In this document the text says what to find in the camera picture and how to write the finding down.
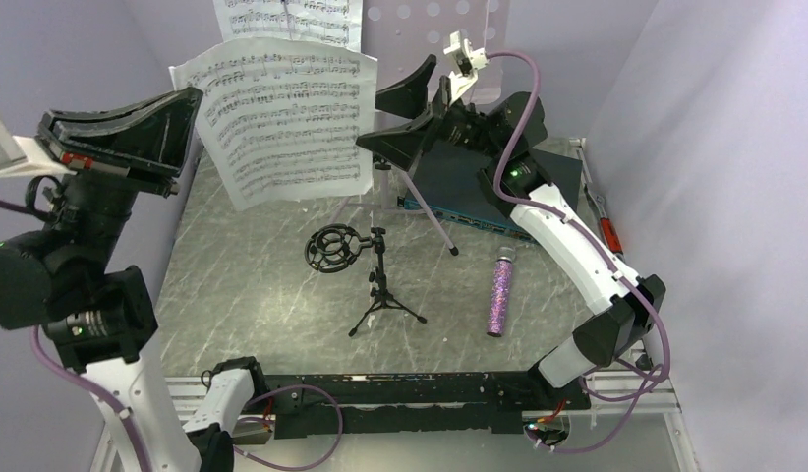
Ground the sheet music page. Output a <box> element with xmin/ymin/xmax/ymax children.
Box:
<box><xmin>170</xmin><ymin>37</ymin><xmax>377</xmax><ymax>211</ymax></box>
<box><xmin>213</xmin><ymin>0</ymin><xmax>363</xmax><ymax>52</ymax></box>

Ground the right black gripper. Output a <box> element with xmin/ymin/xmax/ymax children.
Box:
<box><xmin>357</xmin><ymin>55</ymin><xmax>505</xmax><ymax>170</ymax></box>

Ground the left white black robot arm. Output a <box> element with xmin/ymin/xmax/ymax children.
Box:
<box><xmin>0</xmin><ymin>87</ymin><xmax>270</xmax><ymax>471</ymax></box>

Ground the red handled adjustable wrench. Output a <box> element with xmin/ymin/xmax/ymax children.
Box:
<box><xmin>584</xmin><ymin>183</ymin><xmax>624</xmax><ymax>257</ymax></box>

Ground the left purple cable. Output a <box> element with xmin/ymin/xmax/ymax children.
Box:
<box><xmin>0</xmin><ymin>195</ymin><xmax>345</xmax><ymax>472</ymax></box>

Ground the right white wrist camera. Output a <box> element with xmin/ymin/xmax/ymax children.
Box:
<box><xmin>443</xmin><ymin>30</ymin><xmax>489</xmax><ymax>102</ymax></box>

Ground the black microphone shock mount stand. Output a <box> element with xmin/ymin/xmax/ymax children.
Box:
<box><xmin>304</xmin><ymin>223</ymin><xmax>428</xmax><ymax>338</ymax></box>

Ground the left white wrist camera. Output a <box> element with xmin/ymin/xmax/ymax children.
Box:
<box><xmin>0</xmin><ymin>118</ymin><xmax>72</xmax><ymax>179</ymax></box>

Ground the lilac perforated music stand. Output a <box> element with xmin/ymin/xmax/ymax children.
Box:
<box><xmin>362</xmin><ymin>1</ymin><xmax>510</xmax><ymax>225</ymax></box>

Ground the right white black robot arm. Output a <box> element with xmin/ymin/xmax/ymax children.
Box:
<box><xmin>357</xmin><ymin>55</ymin><xmax>671</xmax><ymax>408</ymax></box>

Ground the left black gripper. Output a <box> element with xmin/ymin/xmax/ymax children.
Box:
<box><xmin>33</xmin><ymin>81</ymin><xmax>202</xmax><ymax>277</ymax></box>

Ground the aluminium frame rail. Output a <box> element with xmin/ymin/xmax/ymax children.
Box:
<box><xmin>105</xmin><ymin>368</ymin><xmax>683</xmax><ymax>424</ymax></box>

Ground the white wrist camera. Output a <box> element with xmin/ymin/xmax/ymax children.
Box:
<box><xmin>0</xmin><ymin>118</ymin><xmax>72</xmax><ymax>179</ymax></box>
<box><xmin>443</xmin><ymin>30</ymin><xmax>489</xmax><ymax>102</ymax></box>

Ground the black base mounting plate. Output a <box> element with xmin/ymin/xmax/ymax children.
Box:
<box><xmin>248</xmin><ymin>371</ymin><xmax>591</xmax><ymax>439</ymax></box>

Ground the purple glitter microphone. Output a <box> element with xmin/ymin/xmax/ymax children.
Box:
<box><xmin>487</xmin><ymin>247</ymin><xmax>516</xmax><ymax>337</ymax></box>

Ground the dark blue rack unit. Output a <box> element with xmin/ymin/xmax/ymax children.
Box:
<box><xmin>397</xmin><ymin>140</ymin><xmax>584</xmax><ymax>244</ymax></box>

